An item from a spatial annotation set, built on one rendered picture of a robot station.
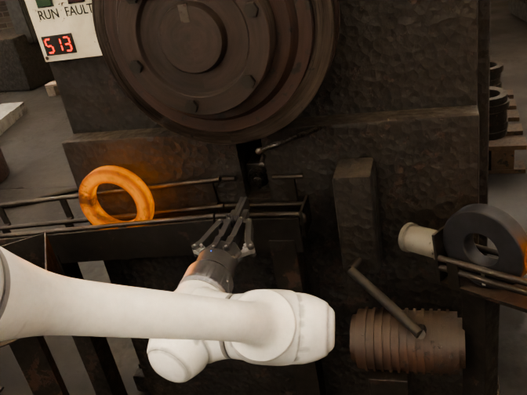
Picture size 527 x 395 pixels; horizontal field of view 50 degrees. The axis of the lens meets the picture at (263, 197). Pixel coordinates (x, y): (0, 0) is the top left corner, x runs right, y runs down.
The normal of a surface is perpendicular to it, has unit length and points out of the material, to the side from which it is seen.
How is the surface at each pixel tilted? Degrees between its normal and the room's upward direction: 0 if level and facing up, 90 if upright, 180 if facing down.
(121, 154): 90
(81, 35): 90
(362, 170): 0
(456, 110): 0
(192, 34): 90
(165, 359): 82
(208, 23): 90
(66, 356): 0
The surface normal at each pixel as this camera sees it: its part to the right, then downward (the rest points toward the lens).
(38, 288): 0.98, -0.19
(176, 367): -0.16, 0.51
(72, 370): -0.17, -0.88
